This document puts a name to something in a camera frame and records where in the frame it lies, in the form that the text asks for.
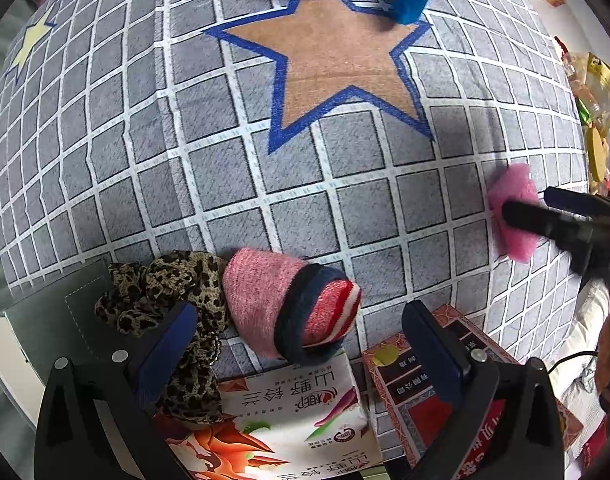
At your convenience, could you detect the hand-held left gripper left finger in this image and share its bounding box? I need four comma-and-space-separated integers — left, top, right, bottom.
34, 300, 198, 480

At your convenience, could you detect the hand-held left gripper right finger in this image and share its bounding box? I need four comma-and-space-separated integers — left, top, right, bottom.
401, 300, 578, 480

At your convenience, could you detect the grey storage box white inside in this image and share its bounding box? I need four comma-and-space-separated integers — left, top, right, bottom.
0, 259, 158, 480

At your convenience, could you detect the white orange printed carton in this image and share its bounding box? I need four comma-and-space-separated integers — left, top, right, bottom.
152, 352, 383, 480

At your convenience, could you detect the black cable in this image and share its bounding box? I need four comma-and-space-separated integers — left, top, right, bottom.
547, 350, 606, 376

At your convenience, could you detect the pile of colourful packets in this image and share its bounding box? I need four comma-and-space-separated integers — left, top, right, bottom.
560, 40, 610, 196

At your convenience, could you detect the pink fluffy cloth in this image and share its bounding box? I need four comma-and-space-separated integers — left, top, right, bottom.
486, 162, 540, 262

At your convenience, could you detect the red brown flat box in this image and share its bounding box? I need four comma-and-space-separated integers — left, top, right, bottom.
361, 304, 586, 468

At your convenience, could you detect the grey checked star blanket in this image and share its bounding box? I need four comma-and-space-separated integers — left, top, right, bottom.
0, 0, 610, 461

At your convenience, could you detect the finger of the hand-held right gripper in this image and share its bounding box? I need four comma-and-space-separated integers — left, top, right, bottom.
544, 186, 610, 217
502, 200, 593, 248

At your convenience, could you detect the pink sock navy cuff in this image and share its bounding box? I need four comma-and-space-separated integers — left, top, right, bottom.
221, 247, 363, 366

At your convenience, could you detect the leopard print scrunchie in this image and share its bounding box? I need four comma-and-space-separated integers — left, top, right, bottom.
94, 250, 231, 426

